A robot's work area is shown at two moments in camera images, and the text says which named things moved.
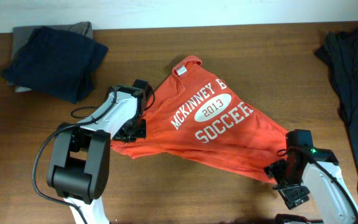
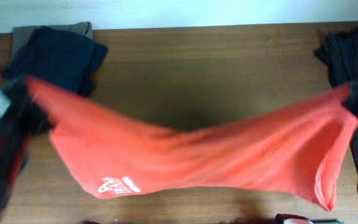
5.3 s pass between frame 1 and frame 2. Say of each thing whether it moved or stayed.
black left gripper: moved
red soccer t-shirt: moved
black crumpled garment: stayed
